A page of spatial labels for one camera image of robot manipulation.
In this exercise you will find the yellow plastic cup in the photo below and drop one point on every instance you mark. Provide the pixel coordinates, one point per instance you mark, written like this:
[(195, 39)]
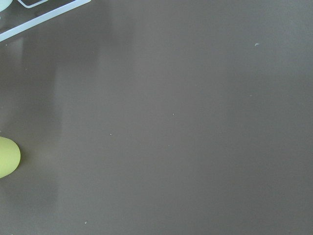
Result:
[(10, 156)]

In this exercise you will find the cup rack with cups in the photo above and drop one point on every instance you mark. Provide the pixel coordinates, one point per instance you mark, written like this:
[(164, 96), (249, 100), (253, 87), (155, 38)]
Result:
[(17, 16)]

